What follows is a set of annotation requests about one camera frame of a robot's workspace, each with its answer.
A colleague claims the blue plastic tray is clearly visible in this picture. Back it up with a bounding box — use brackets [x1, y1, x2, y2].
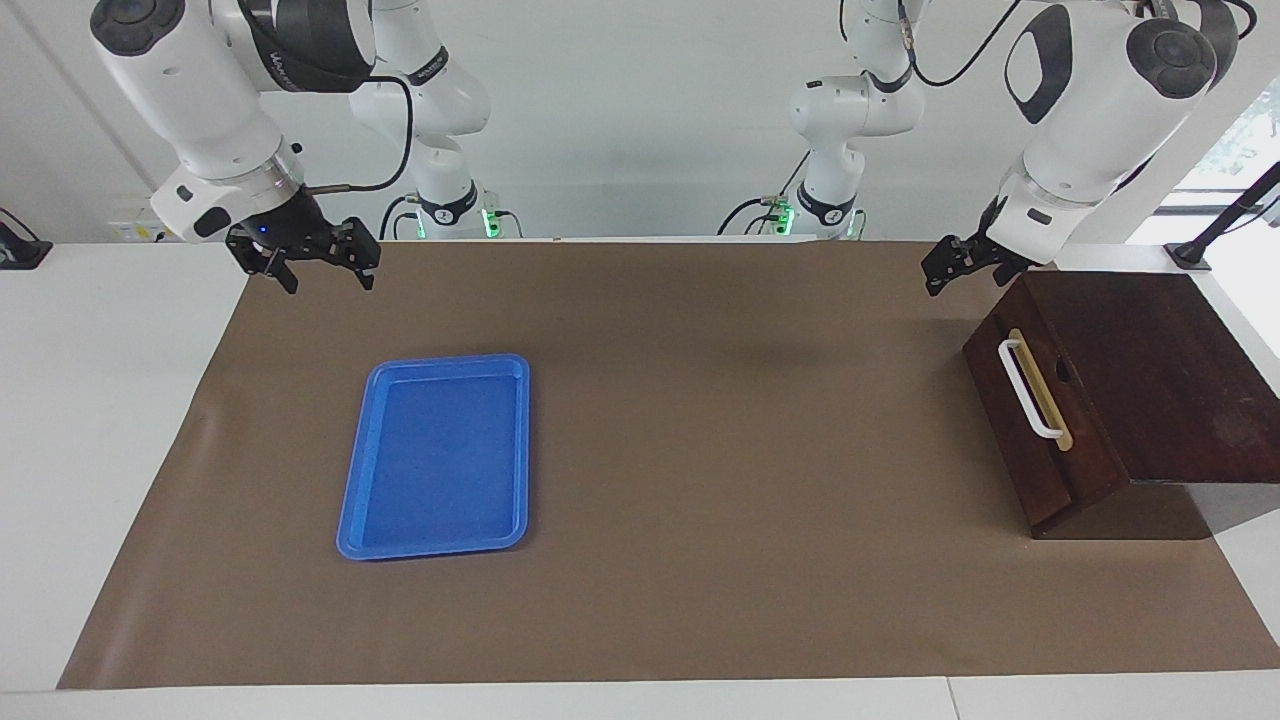
[336, 353, 531, 561]

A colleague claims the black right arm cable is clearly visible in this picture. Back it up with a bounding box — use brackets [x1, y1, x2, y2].
[300, 75, 416, 196]

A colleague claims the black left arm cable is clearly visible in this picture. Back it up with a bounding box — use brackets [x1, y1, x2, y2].
[895, 0, 1026, 89]

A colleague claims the black left base cable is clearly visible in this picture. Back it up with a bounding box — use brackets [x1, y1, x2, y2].
[716, 150, 809, 238]

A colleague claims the black pole stand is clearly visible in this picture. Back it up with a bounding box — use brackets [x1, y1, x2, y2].
[1165, 160, 1280, 272]

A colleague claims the brown table mat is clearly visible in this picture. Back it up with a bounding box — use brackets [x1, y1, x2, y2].
[57, 240, 1280, 691]

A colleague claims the black clamp mount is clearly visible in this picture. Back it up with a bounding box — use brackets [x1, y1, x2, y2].
[0, 207, 53, 271]

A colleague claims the window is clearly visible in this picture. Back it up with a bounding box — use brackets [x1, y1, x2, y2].
[1180, 80, 1280, 206]

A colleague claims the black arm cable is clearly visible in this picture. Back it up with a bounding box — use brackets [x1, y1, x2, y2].
[895, 0, 1026, 89]
[300, 75, 416, 196]

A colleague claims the black right base cable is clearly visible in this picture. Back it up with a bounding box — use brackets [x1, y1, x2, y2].
[378, 193, 423, 241]

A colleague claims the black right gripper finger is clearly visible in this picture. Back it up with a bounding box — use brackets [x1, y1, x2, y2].
[258, 250, 300, 296]
[345, 217, 383, 293]

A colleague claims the dark wooden cabinet housing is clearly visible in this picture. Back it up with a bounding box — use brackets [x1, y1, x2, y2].
[963, 270, 1280, 541]

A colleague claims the black base cable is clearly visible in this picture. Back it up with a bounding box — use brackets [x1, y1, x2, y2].
[378, 193, 423, 241]
[716, 150, 809, 238]

